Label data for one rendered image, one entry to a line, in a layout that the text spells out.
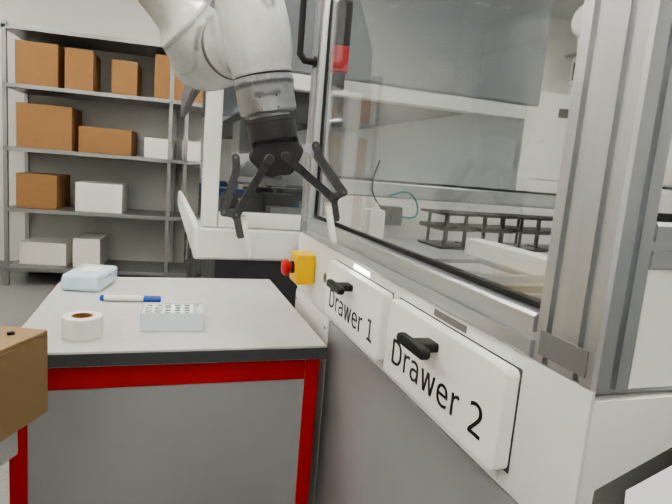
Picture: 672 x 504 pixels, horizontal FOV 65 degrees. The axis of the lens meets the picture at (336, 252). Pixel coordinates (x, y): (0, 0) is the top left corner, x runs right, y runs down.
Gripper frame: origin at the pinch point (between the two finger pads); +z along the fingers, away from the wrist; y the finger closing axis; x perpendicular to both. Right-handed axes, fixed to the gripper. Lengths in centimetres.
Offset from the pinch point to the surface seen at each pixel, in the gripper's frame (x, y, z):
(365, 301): -0.5, 10.5, 11.7
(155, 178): 419, -83, -7
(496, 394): -37.5, 15.4, 12.4
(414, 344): -26.0, 10.8, 10.2
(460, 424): -32.0, 13.3, 18.2
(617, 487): -64, 9, 3
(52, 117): 374, -142, -66
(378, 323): -6.7, 10.9, 13.7
